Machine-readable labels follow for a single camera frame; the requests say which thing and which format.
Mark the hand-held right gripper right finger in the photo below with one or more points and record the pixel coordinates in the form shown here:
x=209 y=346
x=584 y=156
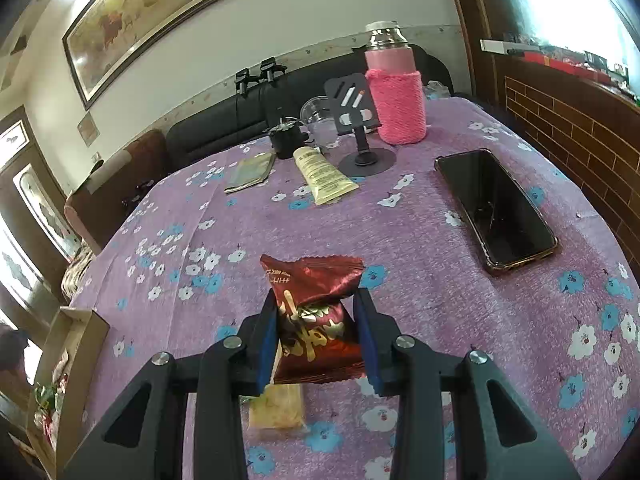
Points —
x=370 y=350

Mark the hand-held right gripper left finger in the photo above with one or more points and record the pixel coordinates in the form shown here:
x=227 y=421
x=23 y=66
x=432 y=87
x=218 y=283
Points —
x=265 y=355

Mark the dark red snack packet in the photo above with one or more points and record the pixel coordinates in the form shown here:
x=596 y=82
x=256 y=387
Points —
x=315 y=320

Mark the brown cardboard box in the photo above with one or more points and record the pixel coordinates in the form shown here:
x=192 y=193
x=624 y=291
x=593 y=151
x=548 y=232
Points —
x=60 y=355

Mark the beige cracker packet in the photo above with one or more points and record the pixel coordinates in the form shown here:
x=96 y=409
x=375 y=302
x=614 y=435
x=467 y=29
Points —
x=277 y=407

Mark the purple floral tablecloth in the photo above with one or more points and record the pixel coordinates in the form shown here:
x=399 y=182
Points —
x=400 y=230

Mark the cream lotion tube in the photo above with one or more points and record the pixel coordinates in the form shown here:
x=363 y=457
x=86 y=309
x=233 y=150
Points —
x=322 y=175

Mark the grey green pouch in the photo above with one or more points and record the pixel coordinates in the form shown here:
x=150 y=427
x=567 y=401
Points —
x=250 y=172

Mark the black smartphone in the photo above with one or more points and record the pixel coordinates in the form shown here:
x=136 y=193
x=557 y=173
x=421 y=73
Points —
x=495 y=210

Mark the black ashtray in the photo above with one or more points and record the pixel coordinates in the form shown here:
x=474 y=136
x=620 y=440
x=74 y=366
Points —
x=287 y=141

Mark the brown armchair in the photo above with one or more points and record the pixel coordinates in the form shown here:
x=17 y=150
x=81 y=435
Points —
x=115 y=185

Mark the black sofa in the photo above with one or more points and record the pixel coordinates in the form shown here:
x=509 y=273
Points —
x=220 y=127

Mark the clear plastic cup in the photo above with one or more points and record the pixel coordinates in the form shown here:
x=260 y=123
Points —
x=316 y=112

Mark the black phone stand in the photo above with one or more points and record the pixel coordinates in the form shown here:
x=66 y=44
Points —
x=355 y=105

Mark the bottle with pink knitted sleeve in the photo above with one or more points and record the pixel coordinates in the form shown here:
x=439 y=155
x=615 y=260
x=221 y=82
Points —
x=397 y=100

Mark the crumpled clear plastic bag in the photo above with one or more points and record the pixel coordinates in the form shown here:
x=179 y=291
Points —
x=437 y=89

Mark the black clip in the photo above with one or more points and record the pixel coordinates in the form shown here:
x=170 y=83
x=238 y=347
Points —
x=271 y=70
x=244 y=82

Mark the wooden glass door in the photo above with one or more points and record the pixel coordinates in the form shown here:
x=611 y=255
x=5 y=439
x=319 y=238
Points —
x=35 y=200

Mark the small wall notice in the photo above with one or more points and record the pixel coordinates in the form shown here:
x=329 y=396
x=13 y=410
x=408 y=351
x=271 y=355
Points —
x=87 y=127

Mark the framed wall painting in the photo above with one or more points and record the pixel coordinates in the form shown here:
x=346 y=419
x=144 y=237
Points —
x=150 y=20

